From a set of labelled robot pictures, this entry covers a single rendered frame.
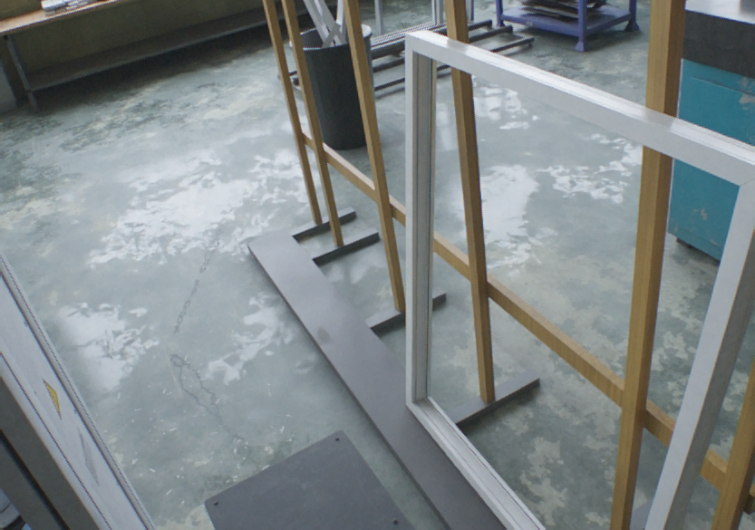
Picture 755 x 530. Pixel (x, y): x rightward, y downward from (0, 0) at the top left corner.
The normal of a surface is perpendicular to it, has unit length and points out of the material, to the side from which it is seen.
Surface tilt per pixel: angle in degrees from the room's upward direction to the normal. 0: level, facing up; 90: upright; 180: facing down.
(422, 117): 90
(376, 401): 0
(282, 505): 0
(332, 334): 0
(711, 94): 90
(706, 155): 82
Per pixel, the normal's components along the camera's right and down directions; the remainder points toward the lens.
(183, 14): 0.47, 0.41
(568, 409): -0.15, -0.84
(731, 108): -0.87, 0.36
